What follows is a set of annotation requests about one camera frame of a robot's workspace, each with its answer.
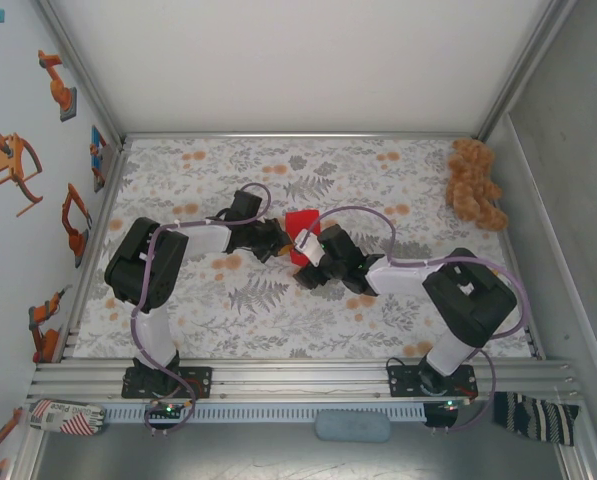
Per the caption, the black white striped sock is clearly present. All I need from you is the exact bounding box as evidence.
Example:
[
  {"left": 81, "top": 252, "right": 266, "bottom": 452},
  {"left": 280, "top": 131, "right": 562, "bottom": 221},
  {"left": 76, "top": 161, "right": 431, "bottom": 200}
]
[{"left": 492, "top": 391, "right": 582, "bottom": 448}]

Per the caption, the blue and orange wall sticker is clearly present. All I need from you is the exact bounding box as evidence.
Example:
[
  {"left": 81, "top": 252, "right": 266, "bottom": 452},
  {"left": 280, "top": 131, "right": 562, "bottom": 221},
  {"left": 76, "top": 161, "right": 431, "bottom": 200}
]
[{"left": 88, "top": 125, "right": 109, "bottom": 194}]

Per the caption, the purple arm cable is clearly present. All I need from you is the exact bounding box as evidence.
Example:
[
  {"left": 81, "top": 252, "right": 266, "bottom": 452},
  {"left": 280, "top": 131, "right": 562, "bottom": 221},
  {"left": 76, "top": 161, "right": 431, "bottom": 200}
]
[
  {"left": 130, "top": 182, "right": 274, "bottom": 439},
  {"left": 300, "top": 204, "right": 532, "bottom": 435}
]

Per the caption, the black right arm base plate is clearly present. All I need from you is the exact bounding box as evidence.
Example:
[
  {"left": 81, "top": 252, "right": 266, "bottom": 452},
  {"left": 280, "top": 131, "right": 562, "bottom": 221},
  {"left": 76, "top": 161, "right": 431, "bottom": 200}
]
[{"left": 386, "top": 363, "right": 478, "bottom": 400}]

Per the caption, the blue-grey oval sponge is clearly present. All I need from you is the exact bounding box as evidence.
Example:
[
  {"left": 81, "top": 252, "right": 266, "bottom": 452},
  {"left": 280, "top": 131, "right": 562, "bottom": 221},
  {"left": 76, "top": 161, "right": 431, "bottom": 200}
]
[{"left": 313, "top": 408, "right": 392, "bottom": 444}]

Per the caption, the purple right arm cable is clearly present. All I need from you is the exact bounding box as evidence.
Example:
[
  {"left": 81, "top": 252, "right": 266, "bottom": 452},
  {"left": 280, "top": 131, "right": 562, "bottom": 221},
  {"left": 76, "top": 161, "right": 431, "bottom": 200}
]
[{"left": 300, "top": 204, "right": 532, "bottom": 435}]

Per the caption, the red square paper sheet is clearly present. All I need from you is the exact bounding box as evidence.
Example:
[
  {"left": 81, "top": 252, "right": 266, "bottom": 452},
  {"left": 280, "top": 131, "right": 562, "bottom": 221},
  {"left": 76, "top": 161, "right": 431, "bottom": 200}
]
[{"left": 284, "top": 209, "right": 323, "bottom": 267}]

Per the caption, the printed red white pouch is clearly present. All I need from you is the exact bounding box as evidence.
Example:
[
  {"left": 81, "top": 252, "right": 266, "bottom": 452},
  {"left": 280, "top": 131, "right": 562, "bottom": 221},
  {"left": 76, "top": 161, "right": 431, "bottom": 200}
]
[{"left": 27, "top": 398, "right": 107, "bottom": 437}]

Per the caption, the floral patterned tablecloth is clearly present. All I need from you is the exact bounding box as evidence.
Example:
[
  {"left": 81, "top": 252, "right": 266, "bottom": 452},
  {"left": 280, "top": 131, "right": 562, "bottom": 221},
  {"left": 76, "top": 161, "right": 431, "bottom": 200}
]
[{"left": 72, "top": 137, "right": 544, "bottom": 360}]

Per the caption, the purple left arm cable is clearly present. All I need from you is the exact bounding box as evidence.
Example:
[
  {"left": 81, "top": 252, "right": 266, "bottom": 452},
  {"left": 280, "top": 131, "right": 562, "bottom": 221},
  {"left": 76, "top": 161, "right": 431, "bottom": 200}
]
[{"left": 130, "top": 182, "right": 274, "bottom": 439}]

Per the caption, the brown teddy bear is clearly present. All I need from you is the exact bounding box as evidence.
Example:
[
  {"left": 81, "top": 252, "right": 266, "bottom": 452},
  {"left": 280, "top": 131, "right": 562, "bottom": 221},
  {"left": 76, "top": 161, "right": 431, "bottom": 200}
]
[{"left": 444, "top": 138, "right": 510, "bottom": 233}]

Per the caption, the orange gripper wall sticker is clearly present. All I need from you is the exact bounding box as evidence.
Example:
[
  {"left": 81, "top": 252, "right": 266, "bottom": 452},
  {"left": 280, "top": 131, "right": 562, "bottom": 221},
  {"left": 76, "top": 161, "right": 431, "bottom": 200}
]
[{"left": 0, "top": 131, "right": 45, "bottom": 218}]

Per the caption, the aluminium extrusion frame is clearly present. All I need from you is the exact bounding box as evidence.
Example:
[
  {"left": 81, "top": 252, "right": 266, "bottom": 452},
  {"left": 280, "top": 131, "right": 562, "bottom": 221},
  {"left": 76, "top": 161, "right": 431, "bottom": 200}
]
[{"left": 7, "top": 0, "right": 597, "bottom": 480}]

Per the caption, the white slotted cable duct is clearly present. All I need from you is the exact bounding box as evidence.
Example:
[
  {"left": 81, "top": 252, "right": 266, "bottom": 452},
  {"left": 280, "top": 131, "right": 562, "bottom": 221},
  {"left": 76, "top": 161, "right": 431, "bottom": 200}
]
[{"left": 102, "top": 403, "right": 427, "bottom": 424}]

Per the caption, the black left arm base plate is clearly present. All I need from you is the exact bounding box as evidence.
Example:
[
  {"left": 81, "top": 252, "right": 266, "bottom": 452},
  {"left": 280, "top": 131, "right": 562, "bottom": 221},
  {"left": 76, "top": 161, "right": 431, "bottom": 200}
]
[{"left": 121, "top": 365, "right": 214, "bottom": 400}]

